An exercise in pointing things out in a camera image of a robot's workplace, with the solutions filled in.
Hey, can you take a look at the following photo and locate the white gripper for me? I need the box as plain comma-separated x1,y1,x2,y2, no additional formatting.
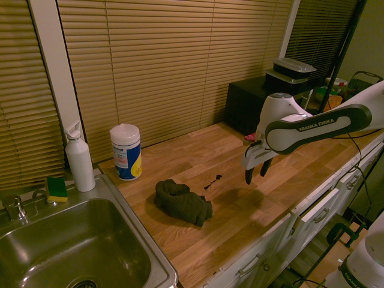
241,140,275,185

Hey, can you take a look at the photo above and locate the dark green towel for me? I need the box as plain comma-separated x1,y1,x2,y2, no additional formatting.
153,179,214,228

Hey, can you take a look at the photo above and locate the dark liquid spill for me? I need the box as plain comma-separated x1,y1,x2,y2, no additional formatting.
203,173,223,190

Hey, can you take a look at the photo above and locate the black steel microwave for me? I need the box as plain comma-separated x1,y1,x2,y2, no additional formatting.
225,76,313,136

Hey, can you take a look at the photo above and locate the open white drawer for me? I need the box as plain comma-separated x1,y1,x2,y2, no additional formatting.
299,187,341,225

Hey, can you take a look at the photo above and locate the white kitchen cabinet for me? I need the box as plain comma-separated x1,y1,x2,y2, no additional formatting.
206,131,384,288

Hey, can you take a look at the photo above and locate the large black food container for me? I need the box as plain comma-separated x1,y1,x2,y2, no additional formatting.
265,68,310,94

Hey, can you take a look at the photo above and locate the green black clamp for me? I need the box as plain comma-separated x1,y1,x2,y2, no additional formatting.
326,221,368,250

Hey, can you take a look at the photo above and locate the small black food container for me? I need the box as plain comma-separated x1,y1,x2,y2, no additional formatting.
272,58,318,80

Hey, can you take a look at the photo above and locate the white plastic tub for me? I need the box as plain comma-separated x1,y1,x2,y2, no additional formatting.
325,77,349,91

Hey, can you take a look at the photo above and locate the wide tan window blind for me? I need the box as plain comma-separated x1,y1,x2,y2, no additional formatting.
56,0,294,163

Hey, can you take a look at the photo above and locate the disinfecting wipes canister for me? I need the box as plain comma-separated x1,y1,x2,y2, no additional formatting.
109,122,143,182

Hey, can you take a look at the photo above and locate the dark shaded window blind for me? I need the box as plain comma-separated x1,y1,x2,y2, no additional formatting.
283,0,360,88

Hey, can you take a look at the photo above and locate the white water bottle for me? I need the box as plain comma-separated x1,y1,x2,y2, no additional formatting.
64,121,97,193

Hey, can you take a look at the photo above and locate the stainless steel sink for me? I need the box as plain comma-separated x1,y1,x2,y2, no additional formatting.
0,173,179,288

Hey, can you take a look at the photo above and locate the green yellow sponge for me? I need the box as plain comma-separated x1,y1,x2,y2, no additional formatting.
45,176,69,203

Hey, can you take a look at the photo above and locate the chrome faucet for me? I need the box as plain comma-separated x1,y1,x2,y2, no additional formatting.
1,194,30,223

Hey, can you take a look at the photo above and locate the open drawer metal handle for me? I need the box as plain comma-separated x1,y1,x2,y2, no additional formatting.
313,208,331,223

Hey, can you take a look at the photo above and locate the closed drawer metal handle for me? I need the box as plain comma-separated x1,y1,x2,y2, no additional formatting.
238,253,262,278

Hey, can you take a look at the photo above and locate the short drawer metal handle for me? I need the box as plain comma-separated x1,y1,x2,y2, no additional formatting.
344,176,360,190

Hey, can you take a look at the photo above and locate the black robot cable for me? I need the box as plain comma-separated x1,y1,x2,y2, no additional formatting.
347,133,384,224

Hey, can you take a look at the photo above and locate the black camera stand pole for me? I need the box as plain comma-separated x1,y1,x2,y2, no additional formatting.
317,0,368,113

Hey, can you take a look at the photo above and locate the thin white window post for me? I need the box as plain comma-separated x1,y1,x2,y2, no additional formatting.
277,0,302,61

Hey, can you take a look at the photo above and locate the broad white window post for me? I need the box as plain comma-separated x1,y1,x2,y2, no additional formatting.
26,0,88,145

